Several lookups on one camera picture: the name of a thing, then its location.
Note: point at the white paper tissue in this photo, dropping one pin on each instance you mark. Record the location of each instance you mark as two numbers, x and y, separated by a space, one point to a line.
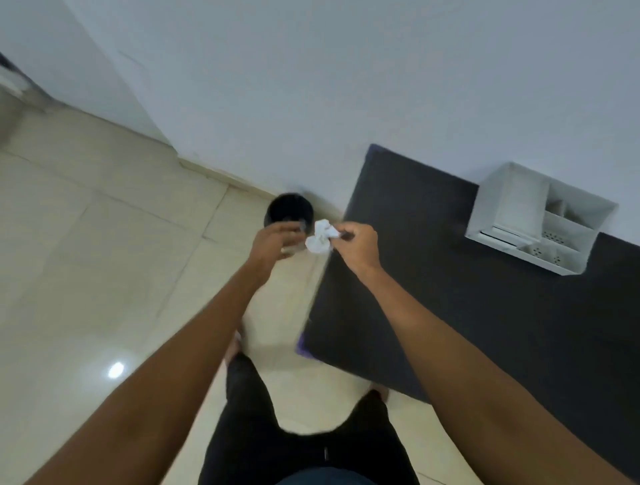
320 238

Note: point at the small clear glass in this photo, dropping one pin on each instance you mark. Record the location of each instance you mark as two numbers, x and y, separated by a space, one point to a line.
295 246

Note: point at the black round trash bin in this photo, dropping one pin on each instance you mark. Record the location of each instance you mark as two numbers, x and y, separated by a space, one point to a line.
289 209

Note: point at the white desk organizer box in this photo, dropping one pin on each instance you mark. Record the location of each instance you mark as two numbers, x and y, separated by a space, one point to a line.
535 215

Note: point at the person's left forearm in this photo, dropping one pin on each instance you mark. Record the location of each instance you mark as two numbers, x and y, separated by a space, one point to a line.
165 379

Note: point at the dark grey table mat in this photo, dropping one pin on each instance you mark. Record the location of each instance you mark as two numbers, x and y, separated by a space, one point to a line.
450 280

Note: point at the person's dark blue shirt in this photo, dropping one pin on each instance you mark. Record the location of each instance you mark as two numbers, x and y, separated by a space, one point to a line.
325 477

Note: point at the person's foot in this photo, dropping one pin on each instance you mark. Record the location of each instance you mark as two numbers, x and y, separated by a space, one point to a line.
233 345
381 391

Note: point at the person's right forearm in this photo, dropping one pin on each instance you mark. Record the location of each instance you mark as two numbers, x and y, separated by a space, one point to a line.
465 379

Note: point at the person's right foot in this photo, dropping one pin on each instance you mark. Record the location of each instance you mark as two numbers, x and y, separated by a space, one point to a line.
381 391

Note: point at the person's black trousers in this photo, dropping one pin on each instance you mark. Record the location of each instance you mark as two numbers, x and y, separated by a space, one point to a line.
260 439

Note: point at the person's right hand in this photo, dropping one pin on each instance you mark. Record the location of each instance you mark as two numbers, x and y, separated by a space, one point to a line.
361 250

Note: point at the person's left fingers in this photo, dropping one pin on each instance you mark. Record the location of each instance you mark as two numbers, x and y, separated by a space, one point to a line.
287 233

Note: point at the person's right fingers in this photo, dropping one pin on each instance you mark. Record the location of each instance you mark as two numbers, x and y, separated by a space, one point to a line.
350 232

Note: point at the person's left hand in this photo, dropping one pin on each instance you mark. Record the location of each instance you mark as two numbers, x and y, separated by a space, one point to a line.
267 247

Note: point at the person's left foot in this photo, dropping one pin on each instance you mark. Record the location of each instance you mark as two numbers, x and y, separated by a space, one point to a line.
233 345

